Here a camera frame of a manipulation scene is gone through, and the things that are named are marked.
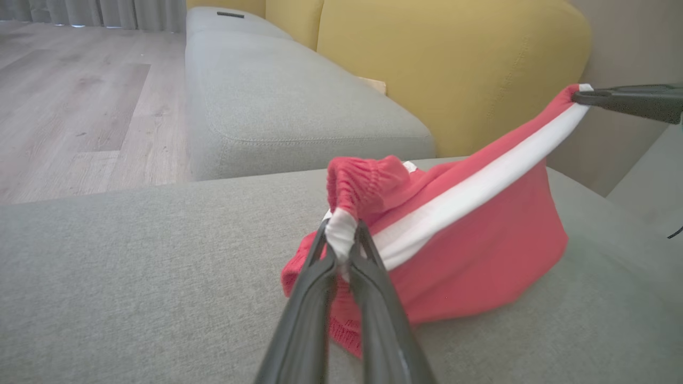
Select large yellow sofa back cushion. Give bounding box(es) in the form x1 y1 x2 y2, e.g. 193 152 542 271
317 0 593 158

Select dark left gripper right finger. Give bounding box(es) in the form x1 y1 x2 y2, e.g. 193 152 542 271
350 220 435 384

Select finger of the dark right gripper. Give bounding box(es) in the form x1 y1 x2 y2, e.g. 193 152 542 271
590 84 683 99
572 91 683 124

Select grey sofa seat cushion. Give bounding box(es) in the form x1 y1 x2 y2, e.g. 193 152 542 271
186 6 293 41
185 29 437 182

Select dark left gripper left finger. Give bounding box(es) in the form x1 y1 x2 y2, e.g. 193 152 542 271
255 219 338 384

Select grey curtain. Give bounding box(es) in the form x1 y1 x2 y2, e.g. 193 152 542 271
0 0 187 33

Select light wooden piece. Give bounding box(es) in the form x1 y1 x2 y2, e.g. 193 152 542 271
359 76 387 95

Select large grey sofa chaise cushion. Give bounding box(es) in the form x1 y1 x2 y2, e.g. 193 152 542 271
0 157 683 384

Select red shorts with white stripe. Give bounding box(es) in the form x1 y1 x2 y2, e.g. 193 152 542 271
281 83 594 359

